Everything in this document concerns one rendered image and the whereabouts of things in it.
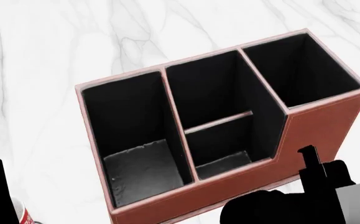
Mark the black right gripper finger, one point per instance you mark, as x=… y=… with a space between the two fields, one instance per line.
x=338 y=172
x=311 y=158

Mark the brown leather desk caddy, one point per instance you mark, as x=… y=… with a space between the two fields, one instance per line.
x=316 y=130

